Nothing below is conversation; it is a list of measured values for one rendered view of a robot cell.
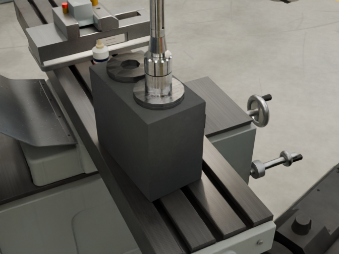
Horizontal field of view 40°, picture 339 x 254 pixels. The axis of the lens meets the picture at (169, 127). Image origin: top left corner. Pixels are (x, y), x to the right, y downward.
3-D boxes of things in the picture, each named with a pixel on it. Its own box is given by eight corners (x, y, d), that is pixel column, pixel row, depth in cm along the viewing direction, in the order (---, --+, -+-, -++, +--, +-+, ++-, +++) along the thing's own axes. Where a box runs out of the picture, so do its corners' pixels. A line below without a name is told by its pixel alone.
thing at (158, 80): (177, 88, 81) (178, 59, 77) (159, 100, 78) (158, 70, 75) (158, 78, 83) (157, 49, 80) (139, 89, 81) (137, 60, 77)
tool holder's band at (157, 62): (178, 59, 77) (178, 53, 77) (158, 70, 75) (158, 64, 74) (157, 49, 80) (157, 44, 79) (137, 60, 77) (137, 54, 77)
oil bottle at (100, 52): (107, 71, 123) (104, 34, 116) (113, 78, 120) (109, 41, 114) (93, 75, 122) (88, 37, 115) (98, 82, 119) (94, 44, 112)
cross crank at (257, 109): (257, 112, 169) (260, 84, 162) (276, 130, 161) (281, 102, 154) (219, 124, 164) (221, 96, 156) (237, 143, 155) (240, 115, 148)
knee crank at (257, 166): (295, 153, 165) (298, 140, 161) (305, 164, 161) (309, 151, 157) (243, 173, 158) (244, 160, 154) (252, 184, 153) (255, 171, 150)
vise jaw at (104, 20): (102, 10, 136) (101, -3, 134) (119, 27, 128) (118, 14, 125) (82, 14, 134) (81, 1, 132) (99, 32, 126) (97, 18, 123)
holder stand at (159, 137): (145, 121, 106) (141, 43, 94) (202, 178, 92) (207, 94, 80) (97, 140, 101) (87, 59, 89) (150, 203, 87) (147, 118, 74)
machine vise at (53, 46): (138, 22, 146) (136, -12, 139) (160, 42, 136) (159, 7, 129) (27, 48, 133) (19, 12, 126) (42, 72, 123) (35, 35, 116)
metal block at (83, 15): (86, 15, 131) (83, -6, 127) (94, 23, 127) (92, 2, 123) (68, 18, 129) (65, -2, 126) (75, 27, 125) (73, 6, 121)
